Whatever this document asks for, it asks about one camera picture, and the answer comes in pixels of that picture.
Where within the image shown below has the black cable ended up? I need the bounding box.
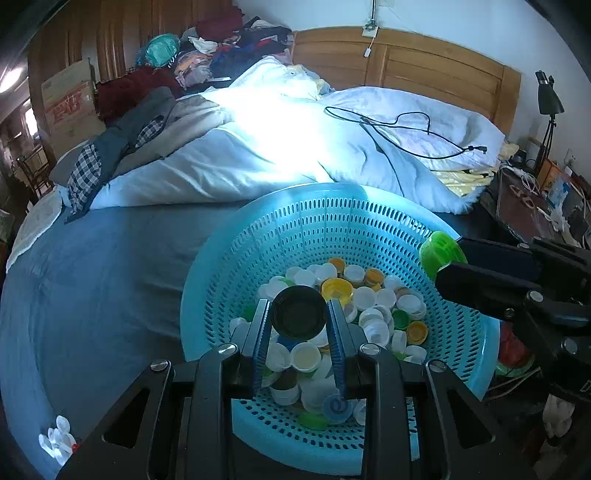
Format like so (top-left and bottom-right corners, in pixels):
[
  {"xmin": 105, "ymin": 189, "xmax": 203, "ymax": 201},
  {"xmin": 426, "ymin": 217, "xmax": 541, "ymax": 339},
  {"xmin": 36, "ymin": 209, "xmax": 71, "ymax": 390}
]
[{"xmin": 324, "ymin": 105, "xmax": 488, "ymax": 160}]

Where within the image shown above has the dark wooden chair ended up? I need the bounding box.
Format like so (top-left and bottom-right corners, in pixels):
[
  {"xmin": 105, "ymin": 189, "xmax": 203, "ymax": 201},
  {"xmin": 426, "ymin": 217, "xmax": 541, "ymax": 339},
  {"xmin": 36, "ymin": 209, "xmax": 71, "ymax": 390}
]
[{"xmin": 17, "ymin": 148, "xmax": 52, "ymax": 197}]

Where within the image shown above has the plaid shirt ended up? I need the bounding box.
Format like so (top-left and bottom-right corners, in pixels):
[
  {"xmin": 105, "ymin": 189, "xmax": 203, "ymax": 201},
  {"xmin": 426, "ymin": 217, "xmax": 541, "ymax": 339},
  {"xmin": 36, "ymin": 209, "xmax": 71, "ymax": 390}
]
[{"xmin": 65, "ymin": 115, "xmax": 164, "ymax": 222}]

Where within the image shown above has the white fleece blanket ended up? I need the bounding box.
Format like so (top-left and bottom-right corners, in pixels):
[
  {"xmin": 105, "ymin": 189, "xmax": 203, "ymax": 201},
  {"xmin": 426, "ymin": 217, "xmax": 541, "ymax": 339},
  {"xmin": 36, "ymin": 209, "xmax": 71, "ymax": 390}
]
[{"xmin": 7, "ymin": 194, "xmax": 63, "ymax": 273}]

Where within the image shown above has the light blue plastic basket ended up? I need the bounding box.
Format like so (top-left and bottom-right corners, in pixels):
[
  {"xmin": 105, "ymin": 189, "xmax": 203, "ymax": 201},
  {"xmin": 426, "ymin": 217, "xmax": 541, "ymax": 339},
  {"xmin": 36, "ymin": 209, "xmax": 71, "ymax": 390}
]
[{"xmin": 181, "ymin": 182, "xmax": 502, "ymax": 476}]

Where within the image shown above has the cluttered wooden nightstand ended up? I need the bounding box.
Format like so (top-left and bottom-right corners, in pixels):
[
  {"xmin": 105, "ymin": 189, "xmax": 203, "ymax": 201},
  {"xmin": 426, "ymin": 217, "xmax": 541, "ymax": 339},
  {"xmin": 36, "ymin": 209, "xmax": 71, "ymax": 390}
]
[{"xmin": 480, "ymin": 152, "xmax": 591, "ymax": 250}]

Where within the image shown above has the white duvet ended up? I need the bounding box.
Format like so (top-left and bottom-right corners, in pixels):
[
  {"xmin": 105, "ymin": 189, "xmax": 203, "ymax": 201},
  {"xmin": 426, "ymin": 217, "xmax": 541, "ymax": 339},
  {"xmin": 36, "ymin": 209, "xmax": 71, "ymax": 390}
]
[{"xmin": 90, "ymin": 58, "xmax": 506, "ymax": 215}]

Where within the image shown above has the heap of colourful bottle caps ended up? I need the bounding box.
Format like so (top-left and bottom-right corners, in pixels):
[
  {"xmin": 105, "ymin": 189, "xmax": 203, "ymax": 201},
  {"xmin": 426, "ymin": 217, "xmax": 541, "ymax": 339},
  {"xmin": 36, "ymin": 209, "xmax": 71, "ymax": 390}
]
[{"xmin": 229, "ymin": 257, "xmax": 429, "ymax": 431}]

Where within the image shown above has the red plastic bag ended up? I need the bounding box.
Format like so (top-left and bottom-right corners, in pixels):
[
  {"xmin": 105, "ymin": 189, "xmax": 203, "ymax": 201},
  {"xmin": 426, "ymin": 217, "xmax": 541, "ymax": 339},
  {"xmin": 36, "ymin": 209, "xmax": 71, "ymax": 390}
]
[{"xmin": 496, "ymin": 323, "xmax": 536, "ymax": 374}]

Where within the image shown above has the teal bag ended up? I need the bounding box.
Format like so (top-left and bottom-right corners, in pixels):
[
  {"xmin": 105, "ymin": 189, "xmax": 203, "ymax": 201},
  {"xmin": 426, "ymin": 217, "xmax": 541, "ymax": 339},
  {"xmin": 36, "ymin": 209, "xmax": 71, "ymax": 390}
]
[{"xmin": 136, "ymin": 33, "xmax": 181, "ymax": 68}]

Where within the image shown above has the green bottle cap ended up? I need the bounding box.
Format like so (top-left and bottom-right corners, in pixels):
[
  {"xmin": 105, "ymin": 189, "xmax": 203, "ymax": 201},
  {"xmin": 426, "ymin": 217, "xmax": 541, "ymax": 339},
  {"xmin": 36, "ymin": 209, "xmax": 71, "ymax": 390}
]
[{"xmin": 419, "ymin": 232, "xmax": 468, "ymax": 282}]

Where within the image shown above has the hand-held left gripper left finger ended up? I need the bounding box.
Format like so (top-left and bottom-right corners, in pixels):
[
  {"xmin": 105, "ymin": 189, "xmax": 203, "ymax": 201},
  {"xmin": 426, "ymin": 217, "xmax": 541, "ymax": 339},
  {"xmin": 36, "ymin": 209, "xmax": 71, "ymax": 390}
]
[{"xmin": 55, "ymin": 298, "xmax": 273, "ymax": 480}]

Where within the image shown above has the black bottle cap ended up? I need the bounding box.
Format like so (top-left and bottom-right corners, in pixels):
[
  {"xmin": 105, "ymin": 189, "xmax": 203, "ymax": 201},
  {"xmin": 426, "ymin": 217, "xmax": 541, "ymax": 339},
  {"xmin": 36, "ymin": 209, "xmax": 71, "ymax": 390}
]
[{"xmin": 270, "ymin": 285, "xmax": 328, "ymax": 337}]

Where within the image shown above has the white cloth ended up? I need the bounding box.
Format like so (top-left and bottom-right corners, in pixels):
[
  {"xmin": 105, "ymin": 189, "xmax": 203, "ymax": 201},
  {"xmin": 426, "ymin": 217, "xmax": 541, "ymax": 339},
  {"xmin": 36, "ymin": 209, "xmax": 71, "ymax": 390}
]
[{"xmin": 542, "ymin": 394, "xmax": 575, "ymax": 439}]

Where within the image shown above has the black desk lamp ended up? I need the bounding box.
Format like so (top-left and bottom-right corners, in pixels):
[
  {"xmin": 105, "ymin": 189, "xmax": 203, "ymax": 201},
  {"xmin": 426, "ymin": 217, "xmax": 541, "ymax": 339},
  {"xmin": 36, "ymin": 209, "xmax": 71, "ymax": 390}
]
[{"xmin": 533, "ymin": 70, "xmax": 565, "ymax": 171}]

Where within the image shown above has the wooden headboard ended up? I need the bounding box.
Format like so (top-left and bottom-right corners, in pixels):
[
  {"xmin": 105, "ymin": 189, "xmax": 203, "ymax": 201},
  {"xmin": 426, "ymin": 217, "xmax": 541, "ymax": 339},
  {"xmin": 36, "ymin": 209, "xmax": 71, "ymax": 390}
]
[{"xmin": 292, "ymin": 27, "xmax": 522, "ymax": 134}]

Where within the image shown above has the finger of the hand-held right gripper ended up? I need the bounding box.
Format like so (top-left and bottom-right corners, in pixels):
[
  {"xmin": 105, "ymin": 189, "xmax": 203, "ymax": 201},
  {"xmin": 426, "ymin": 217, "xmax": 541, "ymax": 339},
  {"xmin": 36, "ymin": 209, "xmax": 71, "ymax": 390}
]
[
  {"xmin": 436, "ymin": 262, "xmax": 544, "ymax": 322},
  {"xmin": 457, "ymin": 237, "xmax": 539, "ymax": 278}
]

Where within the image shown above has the yellow pillow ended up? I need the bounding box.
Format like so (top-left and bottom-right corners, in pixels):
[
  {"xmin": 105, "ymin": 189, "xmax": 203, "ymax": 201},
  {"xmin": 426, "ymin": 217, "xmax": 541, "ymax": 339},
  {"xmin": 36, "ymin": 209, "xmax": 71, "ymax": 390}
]
[{"xmin": 431, "ymin": 143, "xmax": 520, "ymax": 199}]

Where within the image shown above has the large cardboard box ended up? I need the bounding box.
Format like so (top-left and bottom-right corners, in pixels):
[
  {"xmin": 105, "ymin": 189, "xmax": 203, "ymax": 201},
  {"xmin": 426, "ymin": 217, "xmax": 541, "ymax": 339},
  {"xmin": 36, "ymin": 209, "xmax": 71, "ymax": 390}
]
[{"xmin": 41, "ymin": 58, "xmax": 107, "ymax": 155}]

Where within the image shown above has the wooden wardrobe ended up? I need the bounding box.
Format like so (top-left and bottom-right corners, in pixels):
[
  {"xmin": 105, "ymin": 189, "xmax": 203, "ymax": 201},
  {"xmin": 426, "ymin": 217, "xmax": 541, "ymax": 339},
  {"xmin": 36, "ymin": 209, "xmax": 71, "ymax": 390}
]
[{"xmin": 28, "ymin": 0, "xmax": 241, "ymax": 93}]

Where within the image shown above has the dark red garment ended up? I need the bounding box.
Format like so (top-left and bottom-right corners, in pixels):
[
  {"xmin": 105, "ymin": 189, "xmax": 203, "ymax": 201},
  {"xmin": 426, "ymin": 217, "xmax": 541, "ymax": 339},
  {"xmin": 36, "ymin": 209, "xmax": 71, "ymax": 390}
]
[{"xmin": 97, "ymin": 67, "xmax": 181, "ymax": 123}]

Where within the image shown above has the pile of plastic bottle caps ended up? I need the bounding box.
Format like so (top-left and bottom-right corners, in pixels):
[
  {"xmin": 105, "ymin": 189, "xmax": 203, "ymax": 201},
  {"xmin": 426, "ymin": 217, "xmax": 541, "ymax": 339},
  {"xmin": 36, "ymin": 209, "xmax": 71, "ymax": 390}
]
[{"xmin": 38, "ymin": 415, "xmax": 79, "ymax": 467}]

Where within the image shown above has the ceiling light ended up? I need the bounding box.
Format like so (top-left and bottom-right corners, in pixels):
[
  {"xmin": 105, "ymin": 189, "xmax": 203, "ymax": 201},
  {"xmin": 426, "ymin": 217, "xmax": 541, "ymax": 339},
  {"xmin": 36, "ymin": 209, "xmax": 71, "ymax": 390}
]
[{"xmin": 0, "ymin": 65, "xmax": 28, "ymax": 93}]

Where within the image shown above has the blue box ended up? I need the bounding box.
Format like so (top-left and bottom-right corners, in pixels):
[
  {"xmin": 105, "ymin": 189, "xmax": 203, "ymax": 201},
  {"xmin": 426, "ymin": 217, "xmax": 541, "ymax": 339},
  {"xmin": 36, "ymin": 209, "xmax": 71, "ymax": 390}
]
[{"xmin": 547, "ymin": 173, "xmax": 573, "ymax": 208}]

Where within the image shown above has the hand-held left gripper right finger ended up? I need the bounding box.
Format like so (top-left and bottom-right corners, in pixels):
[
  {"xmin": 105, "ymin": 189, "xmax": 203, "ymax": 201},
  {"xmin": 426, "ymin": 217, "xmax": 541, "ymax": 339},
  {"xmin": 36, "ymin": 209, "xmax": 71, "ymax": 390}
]
[{"xmin": 327, "ymin": 298, "xmax": 539, "ymax": 480}]

